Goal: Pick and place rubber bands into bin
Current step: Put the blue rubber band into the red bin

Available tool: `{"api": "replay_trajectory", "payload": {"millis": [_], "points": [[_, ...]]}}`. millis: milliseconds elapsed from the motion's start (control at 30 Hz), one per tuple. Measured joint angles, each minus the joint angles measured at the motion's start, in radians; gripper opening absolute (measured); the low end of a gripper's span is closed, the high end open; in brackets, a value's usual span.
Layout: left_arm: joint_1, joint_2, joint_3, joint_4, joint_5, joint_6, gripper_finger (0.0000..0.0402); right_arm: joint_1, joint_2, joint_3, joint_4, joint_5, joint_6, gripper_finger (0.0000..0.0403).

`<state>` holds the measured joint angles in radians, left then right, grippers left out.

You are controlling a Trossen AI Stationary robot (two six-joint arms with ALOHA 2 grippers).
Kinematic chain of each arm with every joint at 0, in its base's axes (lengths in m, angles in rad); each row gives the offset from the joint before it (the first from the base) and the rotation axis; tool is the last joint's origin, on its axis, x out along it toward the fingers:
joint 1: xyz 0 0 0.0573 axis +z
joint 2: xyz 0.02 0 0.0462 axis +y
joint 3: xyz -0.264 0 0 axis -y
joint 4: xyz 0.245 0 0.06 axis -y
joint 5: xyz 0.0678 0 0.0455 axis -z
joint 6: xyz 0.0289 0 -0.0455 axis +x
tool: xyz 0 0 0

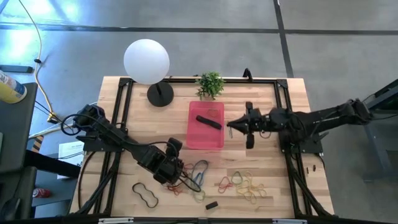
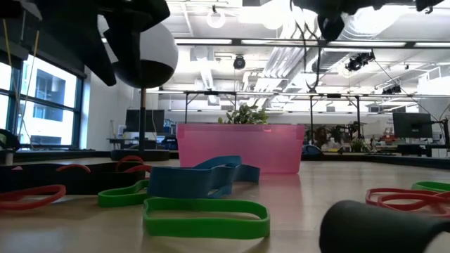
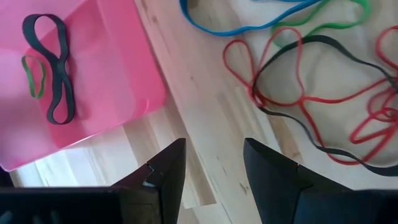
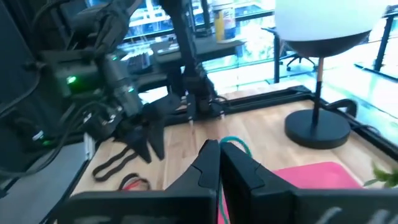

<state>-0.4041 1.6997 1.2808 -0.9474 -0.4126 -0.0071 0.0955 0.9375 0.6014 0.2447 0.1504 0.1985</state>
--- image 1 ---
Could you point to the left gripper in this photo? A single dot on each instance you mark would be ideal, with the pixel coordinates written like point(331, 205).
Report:
point(168, 168)

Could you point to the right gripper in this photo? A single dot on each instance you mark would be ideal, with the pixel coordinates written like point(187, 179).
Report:
point(258, 123)

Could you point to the green rubber band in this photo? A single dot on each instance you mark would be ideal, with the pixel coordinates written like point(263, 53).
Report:
point(187, 180)
point(232, 179)
point(230, 133)
point(202, 199)

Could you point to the red rubber band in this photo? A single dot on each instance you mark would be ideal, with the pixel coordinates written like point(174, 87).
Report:
point(224, 185)
point(175, 189)
point(186, 168)

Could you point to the long black wide rubber band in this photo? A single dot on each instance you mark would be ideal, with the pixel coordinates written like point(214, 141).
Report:
point(209, 122)

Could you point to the thin black rubber band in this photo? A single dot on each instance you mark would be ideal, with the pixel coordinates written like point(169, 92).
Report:
point(133, 188)

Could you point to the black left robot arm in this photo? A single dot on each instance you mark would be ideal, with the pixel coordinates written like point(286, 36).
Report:
point(133, 147)

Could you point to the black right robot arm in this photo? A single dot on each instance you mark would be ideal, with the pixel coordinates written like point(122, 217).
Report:
point(326, 116)

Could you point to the pink translucent plastic bin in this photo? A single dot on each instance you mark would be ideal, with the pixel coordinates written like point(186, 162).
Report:
point(199, 143)

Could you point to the small black block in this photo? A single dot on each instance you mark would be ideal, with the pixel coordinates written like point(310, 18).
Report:
point(211, 205)

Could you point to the small green potted plant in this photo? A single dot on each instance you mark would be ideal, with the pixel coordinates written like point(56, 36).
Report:
point(211, 84)

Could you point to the white globe table lamp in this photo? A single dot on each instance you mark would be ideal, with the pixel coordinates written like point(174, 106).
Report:
point(146, 62)

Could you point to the white paper sheet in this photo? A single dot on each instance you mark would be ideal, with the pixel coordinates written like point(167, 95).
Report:
point(71, 152)

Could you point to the grey metal stand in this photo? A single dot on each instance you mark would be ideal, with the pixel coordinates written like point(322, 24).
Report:
point(382, 149)

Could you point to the red drink can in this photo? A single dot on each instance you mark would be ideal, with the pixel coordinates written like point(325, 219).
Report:
point(41, 193)

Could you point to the black side table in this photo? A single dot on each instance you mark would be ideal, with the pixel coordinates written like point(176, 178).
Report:
point(15, 124)

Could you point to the yellow wipes canister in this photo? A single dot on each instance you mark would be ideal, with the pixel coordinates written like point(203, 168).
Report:
point(11, 90)

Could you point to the black power strip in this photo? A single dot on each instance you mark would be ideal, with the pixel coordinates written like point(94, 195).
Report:
point(15, 68)

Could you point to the black aluminium table frame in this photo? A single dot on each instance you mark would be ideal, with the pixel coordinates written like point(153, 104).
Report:
point(264, 80)

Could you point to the black clamp bracket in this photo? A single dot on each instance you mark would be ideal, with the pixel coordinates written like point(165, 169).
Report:
point(247, 74)

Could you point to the silver metal bracket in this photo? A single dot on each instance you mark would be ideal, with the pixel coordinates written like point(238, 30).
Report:
point(115, 220)
point(289, 221)

